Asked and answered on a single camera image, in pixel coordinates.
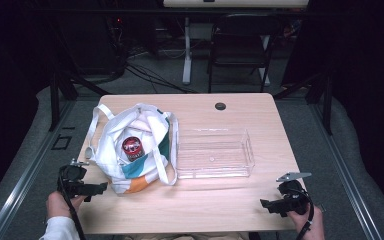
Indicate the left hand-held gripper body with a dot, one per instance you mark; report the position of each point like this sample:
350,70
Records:
74,181

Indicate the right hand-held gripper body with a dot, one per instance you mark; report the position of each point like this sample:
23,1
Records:
292,196

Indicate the person's left hand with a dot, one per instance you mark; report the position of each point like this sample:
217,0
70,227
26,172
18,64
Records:
58,206

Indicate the person's right hand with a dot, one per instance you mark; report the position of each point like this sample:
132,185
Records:
308,224

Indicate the white tote bag colour patches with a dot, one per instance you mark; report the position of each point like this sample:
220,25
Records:
136,173

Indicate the red round can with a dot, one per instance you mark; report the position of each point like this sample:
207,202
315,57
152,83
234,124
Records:
133,148

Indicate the clear plastic tray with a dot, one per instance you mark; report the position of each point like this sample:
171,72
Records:
213,156

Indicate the black metal stand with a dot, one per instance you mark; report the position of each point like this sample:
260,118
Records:
60,90
320,90

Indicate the white desk with legs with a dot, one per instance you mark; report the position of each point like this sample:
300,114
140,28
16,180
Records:
187,60

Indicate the black folding chair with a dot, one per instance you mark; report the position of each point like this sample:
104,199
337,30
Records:
240,43

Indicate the aluminium floor rail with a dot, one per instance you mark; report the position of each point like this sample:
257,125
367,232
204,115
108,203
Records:
346,173
20,190

